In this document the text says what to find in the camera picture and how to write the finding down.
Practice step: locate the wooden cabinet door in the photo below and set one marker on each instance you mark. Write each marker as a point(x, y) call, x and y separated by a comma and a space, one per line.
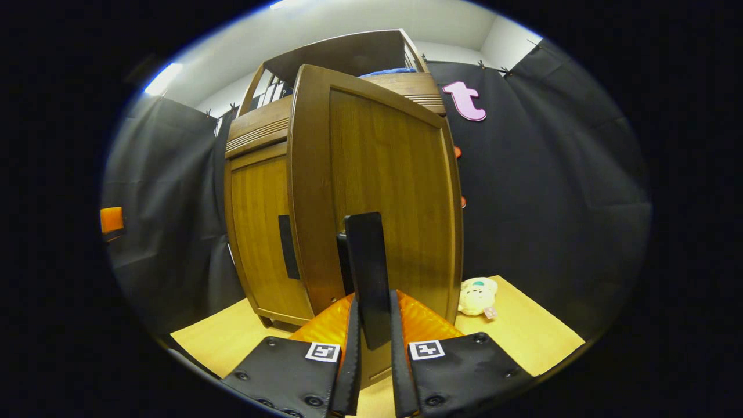
point(383, 162)
point(258, 232)

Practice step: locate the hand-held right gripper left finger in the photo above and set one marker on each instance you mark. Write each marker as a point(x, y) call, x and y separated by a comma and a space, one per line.
point(348, 360)

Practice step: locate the wooden double-door shoe cabinet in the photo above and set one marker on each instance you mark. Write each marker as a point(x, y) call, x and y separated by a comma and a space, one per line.
point(383, 162)

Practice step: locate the blue folded towel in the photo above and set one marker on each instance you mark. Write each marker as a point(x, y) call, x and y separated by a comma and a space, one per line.
point(386, 72)

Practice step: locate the wooden cabinet drawer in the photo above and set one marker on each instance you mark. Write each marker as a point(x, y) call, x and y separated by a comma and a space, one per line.
point(258, 125)

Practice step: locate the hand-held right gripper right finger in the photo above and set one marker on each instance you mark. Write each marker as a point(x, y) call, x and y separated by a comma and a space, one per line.
point(400, 371)

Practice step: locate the black backdrop cloth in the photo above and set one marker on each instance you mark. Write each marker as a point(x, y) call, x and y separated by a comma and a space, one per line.
point(551, 203)

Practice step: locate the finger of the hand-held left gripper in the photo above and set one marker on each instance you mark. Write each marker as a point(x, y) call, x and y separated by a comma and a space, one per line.
point(111, 220)

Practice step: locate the row of upright books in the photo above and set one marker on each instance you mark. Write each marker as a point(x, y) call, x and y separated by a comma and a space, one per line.
point(273, 90)

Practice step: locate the cream plush toy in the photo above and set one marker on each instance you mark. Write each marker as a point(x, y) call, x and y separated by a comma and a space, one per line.
point(477, 296)

